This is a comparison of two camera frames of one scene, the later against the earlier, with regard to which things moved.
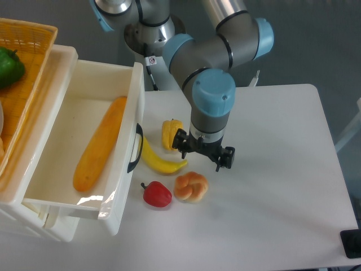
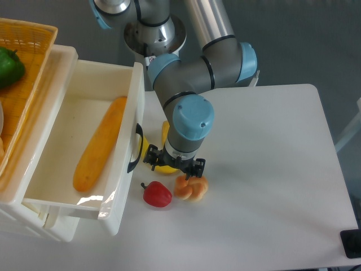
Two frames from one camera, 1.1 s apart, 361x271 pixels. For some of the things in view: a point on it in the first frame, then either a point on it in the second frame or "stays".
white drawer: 93,144 stays
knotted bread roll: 191,187 stays
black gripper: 214,151 -> 184,165
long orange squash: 99,145 stays
